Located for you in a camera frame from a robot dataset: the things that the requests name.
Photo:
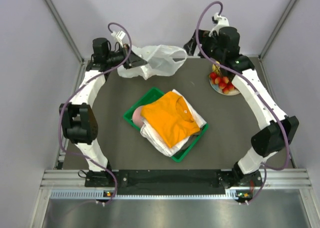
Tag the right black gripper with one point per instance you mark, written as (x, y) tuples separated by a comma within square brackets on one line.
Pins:
[(204, 39)]

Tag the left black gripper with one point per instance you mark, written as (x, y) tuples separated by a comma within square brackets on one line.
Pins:
[(134, 61)]

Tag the white printed plastic bag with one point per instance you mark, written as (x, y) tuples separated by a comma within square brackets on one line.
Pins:
[(162, 60)]

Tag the red cherry bunch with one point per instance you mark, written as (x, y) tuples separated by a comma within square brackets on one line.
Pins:
[(221, 81)]

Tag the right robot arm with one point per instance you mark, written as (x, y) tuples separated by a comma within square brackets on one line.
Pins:
[(277, 129)]

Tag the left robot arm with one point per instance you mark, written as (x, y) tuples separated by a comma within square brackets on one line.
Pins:
[(78, 122)]

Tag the yellow pear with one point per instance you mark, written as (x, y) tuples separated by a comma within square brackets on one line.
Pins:
[(216, 68)]

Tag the green plastic tray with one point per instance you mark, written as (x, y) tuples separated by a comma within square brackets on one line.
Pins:
[(151, 96)]

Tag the round pastel plate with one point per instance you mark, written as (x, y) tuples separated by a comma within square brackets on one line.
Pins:
[(230, 89)]

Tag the pink garment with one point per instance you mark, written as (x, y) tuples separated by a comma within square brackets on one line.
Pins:
[(137, 118)]

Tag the orange t-shirt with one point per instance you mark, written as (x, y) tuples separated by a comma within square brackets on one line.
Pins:
[(171, 118)]

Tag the white folded clothes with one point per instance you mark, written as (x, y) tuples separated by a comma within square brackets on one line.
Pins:
[(152, 136)]

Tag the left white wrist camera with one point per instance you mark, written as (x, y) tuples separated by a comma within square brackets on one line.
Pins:
[(119, 36)]

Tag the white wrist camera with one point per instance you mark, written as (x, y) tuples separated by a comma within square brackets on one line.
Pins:
[(119, 36), (220, 22)]

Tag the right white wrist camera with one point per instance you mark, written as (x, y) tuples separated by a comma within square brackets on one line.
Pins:
[(220, 22)]

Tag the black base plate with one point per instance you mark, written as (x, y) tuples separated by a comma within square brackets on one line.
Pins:
[(169, 182)]

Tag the aluminium frame rail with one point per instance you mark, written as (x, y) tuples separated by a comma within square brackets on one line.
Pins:
[(66, 184)]

